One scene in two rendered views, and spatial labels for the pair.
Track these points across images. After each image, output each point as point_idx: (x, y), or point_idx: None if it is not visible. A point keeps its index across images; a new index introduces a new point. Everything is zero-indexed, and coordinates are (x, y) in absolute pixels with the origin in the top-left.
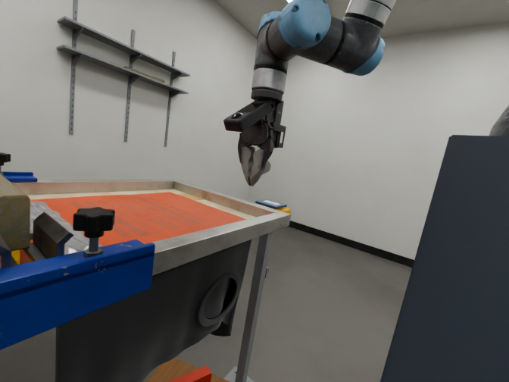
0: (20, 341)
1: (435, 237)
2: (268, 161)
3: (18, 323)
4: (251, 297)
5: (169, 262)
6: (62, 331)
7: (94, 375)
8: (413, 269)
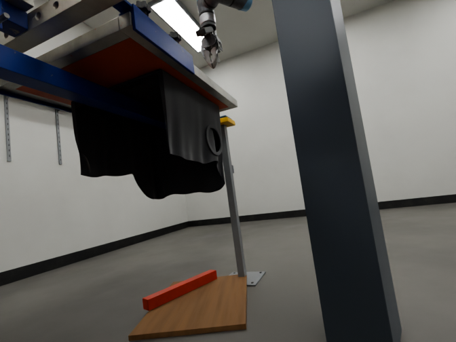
0: (172, 56)
1: (275, 4)
2: (218, 56)
3: (171, 49)
4: (228, 188)
5: (196, 72)
6: (165, 91)
7: (174, 131)
8: (274, 14)
